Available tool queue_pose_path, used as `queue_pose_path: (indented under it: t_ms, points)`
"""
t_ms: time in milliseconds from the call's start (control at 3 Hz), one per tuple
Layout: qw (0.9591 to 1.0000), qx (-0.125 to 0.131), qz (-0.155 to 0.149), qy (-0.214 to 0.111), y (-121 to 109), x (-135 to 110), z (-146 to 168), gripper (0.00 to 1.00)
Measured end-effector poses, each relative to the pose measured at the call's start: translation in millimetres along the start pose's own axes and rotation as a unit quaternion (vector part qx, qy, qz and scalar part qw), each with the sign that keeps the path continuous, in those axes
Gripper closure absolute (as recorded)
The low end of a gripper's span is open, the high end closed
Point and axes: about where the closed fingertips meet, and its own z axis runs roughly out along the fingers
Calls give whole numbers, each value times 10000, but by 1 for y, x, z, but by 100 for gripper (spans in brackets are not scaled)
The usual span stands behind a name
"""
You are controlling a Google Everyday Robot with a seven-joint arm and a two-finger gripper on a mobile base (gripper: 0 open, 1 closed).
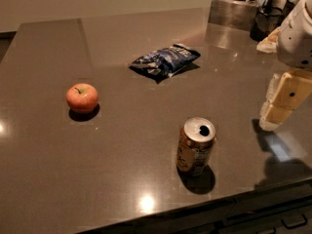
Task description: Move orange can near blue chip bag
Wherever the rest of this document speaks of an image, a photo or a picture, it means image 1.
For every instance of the blue chip bag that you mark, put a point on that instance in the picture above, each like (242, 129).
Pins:
(166, 62)

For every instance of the black drawer handle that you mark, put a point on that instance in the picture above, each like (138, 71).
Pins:
(294, 221)

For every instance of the orange soda can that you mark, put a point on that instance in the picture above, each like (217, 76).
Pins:
(196, 141)

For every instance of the red apple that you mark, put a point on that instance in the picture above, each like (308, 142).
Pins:
(82, 98)

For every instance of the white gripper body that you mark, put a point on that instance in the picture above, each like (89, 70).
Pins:
(296, 44)

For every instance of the steel snack dispenser base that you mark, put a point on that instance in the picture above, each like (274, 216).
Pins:
(232, 13)

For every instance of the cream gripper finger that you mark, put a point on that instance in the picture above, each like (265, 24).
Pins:
(273, 86)
(294, 87)

